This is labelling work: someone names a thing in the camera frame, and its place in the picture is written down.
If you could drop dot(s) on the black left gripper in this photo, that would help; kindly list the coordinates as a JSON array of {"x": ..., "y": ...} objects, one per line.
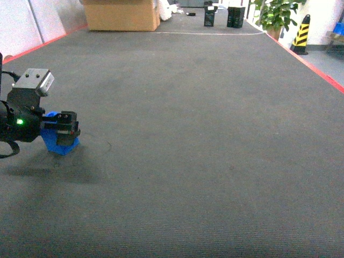
[{"x": 21, "y": 116}]

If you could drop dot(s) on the blue rectangular block part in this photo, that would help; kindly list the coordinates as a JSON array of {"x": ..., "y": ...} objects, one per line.
[{"x": 61, "y": 150}]

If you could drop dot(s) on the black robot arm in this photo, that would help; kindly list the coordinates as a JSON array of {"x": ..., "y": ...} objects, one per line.
[{"x": 22, "y": 118}]

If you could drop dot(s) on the large cardboard box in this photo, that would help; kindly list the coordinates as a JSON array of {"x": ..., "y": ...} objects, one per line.
[{"x": 137, "y": 15}]

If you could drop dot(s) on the white foam packaging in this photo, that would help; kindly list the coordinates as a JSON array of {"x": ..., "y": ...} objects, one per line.
[{"x": 166, "y": 10}]

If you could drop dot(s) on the black box left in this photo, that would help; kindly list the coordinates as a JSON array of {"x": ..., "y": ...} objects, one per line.
[{"x": 210, "y": 11}]

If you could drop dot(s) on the black box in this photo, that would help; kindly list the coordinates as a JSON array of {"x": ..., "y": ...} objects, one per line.
[
  {"x": 235, "y": 17},
  {"x": 210, "y": 11}
]

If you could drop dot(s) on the black box right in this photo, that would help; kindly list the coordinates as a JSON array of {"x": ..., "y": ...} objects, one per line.
[{"x": 235, "y": 17}]

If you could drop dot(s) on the green potted plant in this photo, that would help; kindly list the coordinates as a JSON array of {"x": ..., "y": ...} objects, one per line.
[{"x": 275, "y": 15}]

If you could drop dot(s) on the yellow black traffic cone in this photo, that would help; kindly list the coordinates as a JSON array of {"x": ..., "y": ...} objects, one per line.
[{"x": 299, "y": 43}]

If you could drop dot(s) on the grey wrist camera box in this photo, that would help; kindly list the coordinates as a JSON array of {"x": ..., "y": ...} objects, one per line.
[{"x": 38, "y": 80}]

